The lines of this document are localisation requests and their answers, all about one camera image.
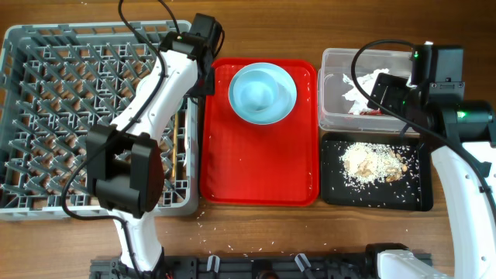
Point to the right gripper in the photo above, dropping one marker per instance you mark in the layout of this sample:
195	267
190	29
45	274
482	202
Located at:
395	86

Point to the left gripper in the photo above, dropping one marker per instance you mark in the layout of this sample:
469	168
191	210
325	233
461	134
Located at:
208	90

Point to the red snack wrapper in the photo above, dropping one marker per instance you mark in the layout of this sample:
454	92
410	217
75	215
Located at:
371	112

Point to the white napkin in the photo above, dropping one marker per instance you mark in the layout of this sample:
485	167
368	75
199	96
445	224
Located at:
366	82

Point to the white plastic fork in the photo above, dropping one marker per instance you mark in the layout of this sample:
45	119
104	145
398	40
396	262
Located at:
187	138

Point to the wooden chopstick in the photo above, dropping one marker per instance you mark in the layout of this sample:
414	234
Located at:
175	142

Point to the white bowl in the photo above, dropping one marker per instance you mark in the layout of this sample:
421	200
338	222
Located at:
255	91

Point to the light blue plate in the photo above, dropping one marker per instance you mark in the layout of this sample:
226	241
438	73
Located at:
284	104

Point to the food scraps and rice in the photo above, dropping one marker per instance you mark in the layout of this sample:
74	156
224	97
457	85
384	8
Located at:
391	171

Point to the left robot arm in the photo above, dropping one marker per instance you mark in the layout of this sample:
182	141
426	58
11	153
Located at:
125	171

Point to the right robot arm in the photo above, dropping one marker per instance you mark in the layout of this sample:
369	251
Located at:
461	136

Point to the grey dishwasher rack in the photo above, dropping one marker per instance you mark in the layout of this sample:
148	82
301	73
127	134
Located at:
57	81

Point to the clear plastic bin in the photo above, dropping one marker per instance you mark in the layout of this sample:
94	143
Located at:
333	107

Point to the black plastic tray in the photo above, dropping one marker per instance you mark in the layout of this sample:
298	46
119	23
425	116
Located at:
332	189

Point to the red plastic tray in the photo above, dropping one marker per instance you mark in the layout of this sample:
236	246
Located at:
248	164

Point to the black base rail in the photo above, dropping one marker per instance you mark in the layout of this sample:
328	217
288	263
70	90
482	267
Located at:
334	265

